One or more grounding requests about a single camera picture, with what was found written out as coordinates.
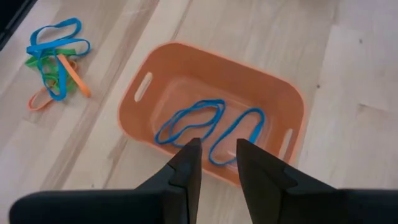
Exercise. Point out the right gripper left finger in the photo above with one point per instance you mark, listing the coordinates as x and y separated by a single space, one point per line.
140 208

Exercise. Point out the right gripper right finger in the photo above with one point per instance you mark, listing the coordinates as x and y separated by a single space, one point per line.
295 205

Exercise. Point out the orange rubber band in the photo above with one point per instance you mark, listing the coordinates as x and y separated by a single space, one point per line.
37 104
76 77

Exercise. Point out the green rubber band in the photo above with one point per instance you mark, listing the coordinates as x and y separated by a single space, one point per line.
34 60

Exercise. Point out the orange plastic basket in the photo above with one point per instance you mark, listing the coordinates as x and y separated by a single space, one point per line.
217 71

